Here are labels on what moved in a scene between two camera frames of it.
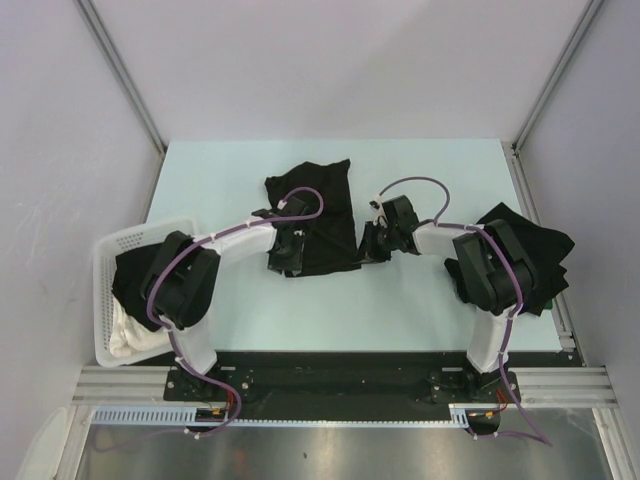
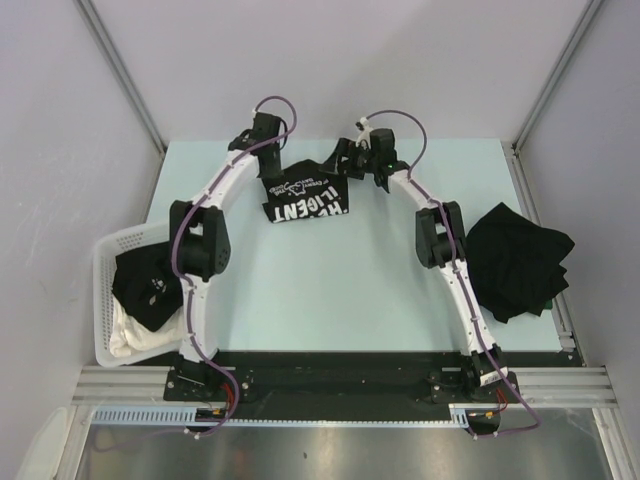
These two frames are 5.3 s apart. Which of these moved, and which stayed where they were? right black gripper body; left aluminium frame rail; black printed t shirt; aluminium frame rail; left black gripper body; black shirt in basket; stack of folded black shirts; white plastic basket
Moved: left black gripper body; black printed t shirt; right black gripper body
Stayed: aluminium frame rail; stack of folded black shirts; left aluminium frame rail; black shirt in basket; white plastic basket
